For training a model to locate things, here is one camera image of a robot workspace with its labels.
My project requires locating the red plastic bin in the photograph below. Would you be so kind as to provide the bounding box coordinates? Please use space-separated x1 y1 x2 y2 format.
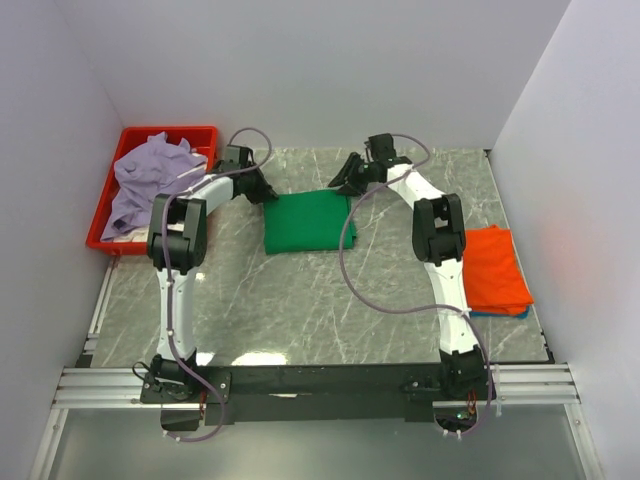
86 125 218 256

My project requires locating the lavender t-shirt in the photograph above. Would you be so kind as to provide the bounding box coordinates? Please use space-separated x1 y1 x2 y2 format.
101 132 207 242

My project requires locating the green t-shirt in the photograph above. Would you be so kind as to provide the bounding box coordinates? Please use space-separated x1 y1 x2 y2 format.
263 190 351 255

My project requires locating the black base beam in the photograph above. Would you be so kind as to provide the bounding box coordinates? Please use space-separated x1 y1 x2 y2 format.
139 363 501 432

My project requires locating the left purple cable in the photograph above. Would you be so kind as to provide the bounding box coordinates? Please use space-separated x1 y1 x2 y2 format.
164 127 274 445

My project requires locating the folded blue t-shirt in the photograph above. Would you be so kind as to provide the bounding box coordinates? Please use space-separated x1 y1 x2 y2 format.
469 305 530 319

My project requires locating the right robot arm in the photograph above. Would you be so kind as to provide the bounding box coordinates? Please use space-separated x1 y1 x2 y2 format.
329 133 492 399

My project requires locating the folded orange t-shirt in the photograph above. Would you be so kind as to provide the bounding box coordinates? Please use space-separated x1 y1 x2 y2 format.
463 225 534 311

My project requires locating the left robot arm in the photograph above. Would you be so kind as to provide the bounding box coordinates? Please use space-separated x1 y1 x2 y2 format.
145 144 278 402

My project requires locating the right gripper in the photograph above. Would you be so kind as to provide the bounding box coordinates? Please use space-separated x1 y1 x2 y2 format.
328 152 377 198

